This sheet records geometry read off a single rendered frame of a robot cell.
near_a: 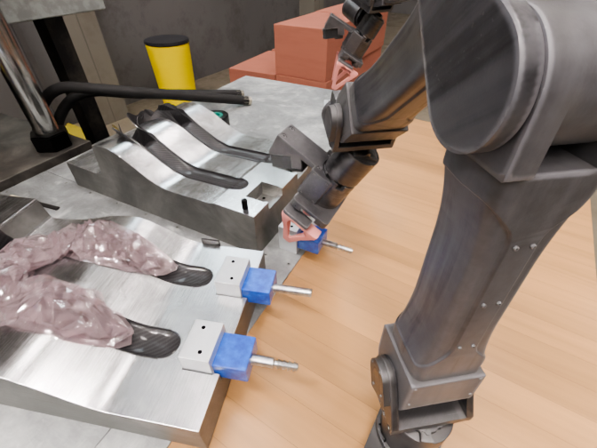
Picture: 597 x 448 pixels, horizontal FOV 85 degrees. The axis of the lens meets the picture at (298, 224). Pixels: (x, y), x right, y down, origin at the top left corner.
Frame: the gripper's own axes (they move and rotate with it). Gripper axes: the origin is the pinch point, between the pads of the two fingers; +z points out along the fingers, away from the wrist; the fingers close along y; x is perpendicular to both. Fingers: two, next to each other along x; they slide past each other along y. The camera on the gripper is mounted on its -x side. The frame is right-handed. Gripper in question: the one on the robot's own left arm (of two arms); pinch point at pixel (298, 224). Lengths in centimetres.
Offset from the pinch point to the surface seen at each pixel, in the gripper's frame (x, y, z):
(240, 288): -1.1, 18.2, -2.4
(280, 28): -89, -186, 59
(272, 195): -7.2, -3.5, 2.1
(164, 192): -23.2, 5.8, 10.0
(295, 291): 5.2, 14.3, -4.3
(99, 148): -38.9, 5.6, 12.5
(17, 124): -90, -10, 58
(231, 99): -42, -49, 26
